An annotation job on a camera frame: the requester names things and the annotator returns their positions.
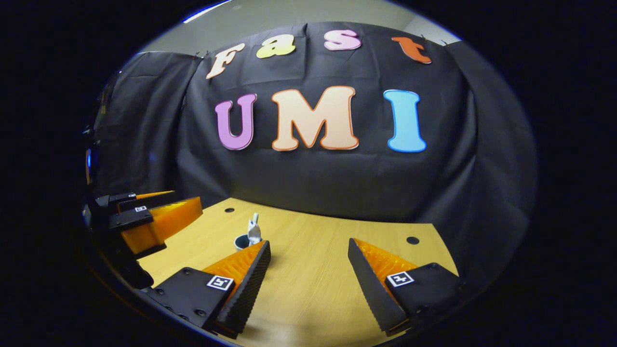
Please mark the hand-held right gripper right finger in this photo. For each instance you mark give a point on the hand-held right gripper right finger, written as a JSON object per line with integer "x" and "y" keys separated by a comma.
{"x": 368, "y": 289}

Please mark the white toothpaste tube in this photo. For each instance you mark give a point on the white toothpaste tube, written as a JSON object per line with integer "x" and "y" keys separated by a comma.
{"x": 254, "y": 233}

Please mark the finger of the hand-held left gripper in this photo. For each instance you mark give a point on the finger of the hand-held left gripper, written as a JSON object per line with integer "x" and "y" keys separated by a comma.
{"x": 120, "y": 200}
{"x": 168, "y": 219}

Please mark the wooden desktop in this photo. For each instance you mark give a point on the wooden desktop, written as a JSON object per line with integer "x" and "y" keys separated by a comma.
{"x": 308, "y": 289}

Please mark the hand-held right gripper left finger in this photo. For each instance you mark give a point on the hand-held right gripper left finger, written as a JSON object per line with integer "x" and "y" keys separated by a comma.
{"x": 250, "y": 289}

